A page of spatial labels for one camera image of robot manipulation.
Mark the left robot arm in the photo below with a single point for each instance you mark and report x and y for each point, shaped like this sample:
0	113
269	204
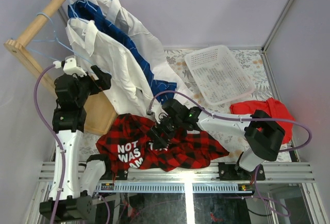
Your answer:
70	198

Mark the aluminium rail frame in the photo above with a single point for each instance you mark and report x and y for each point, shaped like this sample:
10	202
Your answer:
269	172

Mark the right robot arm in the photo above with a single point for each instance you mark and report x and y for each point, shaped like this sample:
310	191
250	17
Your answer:
264	135

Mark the red black plaid shirt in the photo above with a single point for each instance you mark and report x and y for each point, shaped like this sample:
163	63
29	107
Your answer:
128	145

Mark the blue hanger of white shirt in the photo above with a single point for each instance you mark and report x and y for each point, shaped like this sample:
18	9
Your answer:
80	10

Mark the light blue wire hanger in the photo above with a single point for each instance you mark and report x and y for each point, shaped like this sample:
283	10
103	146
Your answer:
55	39

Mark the floral table cover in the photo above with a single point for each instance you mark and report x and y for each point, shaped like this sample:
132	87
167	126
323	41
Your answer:
252	63

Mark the white plastic basket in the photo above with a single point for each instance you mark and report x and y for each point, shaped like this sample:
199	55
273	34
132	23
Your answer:
218	75

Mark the blue plaid shirt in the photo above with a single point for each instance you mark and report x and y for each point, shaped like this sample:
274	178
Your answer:
110	29

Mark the red cloth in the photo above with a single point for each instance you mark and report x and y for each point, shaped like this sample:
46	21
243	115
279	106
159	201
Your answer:
272	107

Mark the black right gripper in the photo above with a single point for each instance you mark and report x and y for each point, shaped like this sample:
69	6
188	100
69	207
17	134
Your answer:
158	131

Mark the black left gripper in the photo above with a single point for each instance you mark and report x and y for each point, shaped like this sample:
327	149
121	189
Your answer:
100	78

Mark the white long-sleeve shirt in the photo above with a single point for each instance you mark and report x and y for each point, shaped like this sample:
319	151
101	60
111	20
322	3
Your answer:
130	92

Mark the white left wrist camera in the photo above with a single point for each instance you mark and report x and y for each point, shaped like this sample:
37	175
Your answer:
71	68

